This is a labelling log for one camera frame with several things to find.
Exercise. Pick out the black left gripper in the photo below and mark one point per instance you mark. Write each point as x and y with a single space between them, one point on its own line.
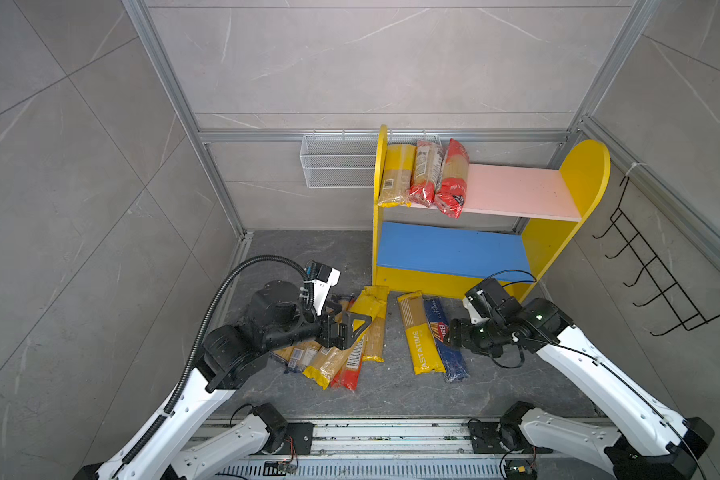
331 338

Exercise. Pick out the yellow topped spaghetti bag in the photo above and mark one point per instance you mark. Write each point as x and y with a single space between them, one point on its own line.
396 175

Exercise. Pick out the white wire mesh basket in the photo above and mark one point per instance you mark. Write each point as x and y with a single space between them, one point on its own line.
339 159

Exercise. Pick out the long yellow spaghetti bag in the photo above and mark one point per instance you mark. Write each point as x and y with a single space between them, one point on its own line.
336 356

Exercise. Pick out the blue Ankara spaghetti bag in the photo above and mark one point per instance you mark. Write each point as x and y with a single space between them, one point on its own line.
288 355

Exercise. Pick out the yellow shelf with coloured boards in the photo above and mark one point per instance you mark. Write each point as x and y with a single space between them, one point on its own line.
516 222

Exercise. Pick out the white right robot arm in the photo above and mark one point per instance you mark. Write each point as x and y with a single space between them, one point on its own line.
646 440

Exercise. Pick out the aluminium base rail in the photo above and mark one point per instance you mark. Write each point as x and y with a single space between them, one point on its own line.
364 448

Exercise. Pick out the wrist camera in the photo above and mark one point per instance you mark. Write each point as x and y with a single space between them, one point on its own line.
483 299
323 278

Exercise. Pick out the red labelled spaghetti bag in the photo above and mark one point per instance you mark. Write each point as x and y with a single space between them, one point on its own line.
426 172

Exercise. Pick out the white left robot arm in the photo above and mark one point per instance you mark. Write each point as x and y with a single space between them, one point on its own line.
280 315

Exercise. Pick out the yellow Pastatime spaghetti bag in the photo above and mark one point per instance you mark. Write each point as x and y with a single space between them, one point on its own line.
423 351

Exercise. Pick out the black wire hook rack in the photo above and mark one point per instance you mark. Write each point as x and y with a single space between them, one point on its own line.
666 288

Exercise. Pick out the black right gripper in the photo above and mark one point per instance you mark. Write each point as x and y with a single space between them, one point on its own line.
459 332

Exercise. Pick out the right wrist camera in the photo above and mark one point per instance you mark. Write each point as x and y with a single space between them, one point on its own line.
483 299

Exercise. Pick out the red clear spaghetti bag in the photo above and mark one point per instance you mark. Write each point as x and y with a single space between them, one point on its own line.
348 376

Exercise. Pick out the blue clear spaghetti bag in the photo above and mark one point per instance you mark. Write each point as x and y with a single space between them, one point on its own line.
302 356

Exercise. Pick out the short yellow spaghetti bag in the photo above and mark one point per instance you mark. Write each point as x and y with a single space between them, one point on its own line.
375 341

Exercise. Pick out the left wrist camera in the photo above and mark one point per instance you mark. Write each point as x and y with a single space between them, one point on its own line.
323 278

